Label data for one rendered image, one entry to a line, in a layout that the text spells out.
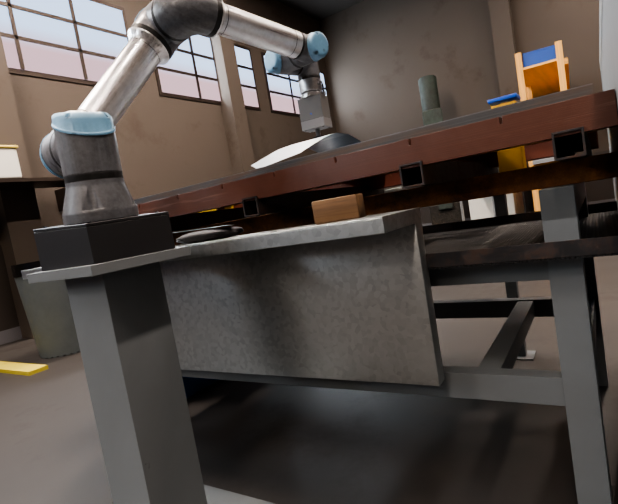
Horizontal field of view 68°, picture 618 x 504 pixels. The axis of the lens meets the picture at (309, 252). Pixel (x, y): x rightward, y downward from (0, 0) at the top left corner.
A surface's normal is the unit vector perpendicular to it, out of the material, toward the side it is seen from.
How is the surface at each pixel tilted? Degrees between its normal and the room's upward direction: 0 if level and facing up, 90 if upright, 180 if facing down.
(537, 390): 90
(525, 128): 90
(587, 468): 90
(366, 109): 90
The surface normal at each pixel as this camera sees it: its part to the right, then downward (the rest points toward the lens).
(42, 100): 0.83, -0.10
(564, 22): -0.54, 0.16
